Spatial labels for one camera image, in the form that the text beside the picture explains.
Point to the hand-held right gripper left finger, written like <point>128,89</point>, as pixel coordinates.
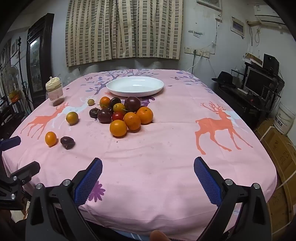
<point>89,183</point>

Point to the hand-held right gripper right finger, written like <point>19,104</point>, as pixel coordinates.
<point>207,180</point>

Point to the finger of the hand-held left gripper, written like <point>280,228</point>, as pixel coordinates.
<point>10,142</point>
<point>25,170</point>

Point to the small orange kumquat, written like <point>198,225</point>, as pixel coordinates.
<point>50,138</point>

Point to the dark brown wrinkled fruit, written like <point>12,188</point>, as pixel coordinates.
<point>67,142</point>
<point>93,112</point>

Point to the orange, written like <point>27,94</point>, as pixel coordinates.
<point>145,115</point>
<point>118,128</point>
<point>132,121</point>
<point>104,102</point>

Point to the small yellow-green fruit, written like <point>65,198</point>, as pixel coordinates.
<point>91,102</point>

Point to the large dark purple plum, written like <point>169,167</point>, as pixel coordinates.
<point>132,103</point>

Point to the white oval plate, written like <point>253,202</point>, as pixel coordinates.
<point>135,86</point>

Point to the person's right hand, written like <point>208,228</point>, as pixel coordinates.
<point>158,236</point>

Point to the pink deer print tablecloth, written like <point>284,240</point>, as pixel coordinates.
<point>150,153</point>

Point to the clear jar with cream lid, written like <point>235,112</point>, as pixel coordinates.
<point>54,90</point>

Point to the white standing fan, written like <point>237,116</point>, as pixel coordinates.
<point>12,73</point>

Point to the red cherry tomato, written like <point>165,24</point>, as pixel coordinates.
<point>117,116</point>

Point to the cardboard box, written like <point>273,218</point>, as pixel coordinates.
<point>281,162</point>

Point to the dark desk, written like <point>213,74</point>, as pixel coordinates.
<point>240,104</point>

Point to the clear plastic bag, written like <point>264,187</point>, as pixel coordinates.
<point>70,78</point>

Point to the white bucket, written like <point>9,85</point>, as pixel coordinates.
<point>283,118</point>

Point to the dark wooden framed cabinet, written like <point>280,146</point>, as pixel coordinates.
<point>46,46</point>

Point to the black hat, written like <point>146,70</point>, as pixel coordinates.
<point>223,77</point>

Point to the computer monitor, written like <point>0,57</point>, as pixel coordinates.
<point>257,81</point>

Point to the white power strip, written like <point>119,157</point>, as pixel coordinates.
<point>201,53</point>

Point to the black speaker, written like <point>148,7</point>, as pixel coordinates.
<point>270,63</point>

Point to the striped beige curtain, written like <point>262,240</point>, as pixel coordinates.
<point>90,32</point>
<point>150,27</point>

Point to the white air conditioner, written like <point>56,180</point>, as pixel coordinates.
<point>269,15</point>

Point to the white wall panel box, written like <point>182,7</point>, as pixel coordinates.
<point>237,26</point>

